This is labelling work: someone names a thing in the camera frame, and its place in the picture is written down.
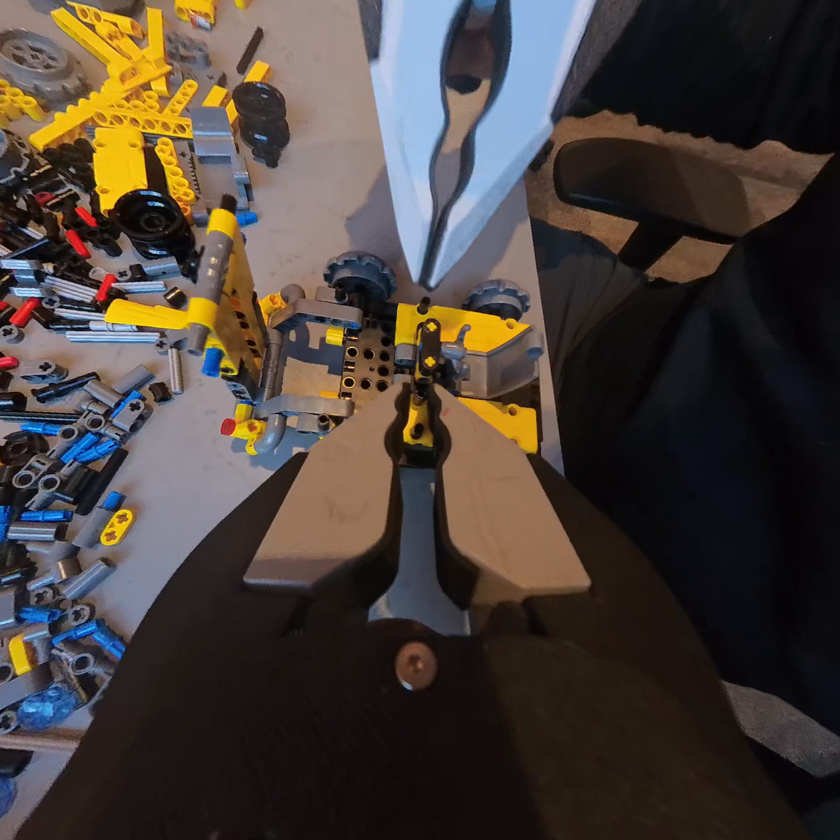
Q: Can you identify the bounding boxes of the dark grey joint connector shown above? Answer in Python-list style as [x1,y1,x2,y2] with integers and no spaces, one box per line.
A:
[164,29,212,70]

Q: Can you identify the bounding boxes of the pile of yellow building pieces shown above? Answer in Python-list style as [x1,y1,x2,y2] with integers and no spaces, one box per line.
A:
[0,0,273,217]

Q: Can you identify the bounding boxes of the yellow toy vehicle assembly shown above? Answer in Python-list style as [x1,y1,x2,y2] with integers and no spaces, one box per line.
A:
[187,193,546,460]

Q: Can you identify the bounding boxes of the dark grey claw connector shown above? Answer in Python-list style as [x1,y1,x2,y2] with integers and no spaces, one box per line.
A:
[440,325,475,370]

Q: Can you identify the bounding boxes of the person's leg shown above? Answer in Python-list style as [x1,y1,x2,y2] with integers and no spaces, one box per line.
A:
[532,217,657,487]

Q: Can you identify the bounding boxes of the black beam with yellow pins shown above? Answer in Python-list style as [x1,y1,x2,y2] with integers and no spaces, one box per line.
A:
[413,318,443,388]

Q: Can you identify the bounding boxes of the grey desk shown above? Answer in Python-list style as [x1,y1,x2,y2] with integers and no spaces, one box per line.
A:
[0,0,567,788]

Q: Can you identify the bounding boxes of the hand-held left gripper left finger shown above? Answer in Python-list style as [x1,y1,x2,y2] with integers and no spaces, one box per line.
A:
[243,384,411,616]

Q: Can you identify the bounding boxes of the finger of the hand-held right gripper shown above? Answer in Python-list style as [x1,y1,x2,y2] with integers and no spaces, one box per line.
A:
[369,0,471,290]
[428,0,598,291]

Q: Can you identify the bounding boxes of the person's right hand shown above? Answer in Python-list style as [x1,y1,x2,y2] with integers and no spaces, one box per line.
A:
[453,13,511,94]

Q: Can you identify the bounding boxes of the grey digger bucket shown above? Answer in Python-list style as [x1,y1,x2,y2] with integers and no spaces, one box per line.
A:
[190,105,253,204]

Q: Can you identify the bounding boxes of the pile of mixed small pieces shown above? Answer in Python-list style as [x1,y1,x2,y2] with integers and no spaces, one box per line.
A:
[0,131,198,795]

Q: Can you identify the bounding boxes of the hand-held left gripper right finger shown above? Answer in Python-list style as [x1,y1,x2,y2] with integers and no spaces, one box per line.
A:
[428,388,592,616]

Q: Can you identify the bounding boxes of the black spoked wheel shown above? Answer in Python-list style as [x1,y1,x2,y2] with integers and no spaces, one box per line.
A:
[231,80,291,168]

